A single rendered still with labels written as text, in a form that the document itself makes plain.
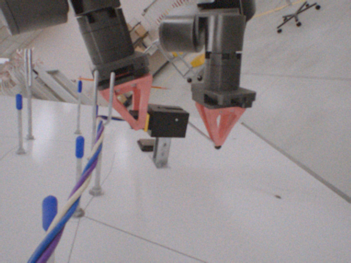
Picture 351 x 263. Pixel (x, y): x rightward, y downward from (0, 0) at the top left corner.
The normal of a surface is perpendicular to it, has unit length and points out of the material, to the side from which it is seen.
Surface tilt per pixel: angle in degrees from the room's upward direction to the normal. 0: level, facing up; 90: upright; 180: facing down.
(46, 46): 90
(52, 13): 138
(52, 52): 90
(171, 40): 86
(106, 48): 91
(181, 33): 65
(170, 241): 50
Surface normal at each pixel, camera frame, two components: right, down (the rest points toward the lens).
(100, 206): 0.16, -0.94
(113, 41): 0.40, 0.34
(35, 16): 0.61, 0.71
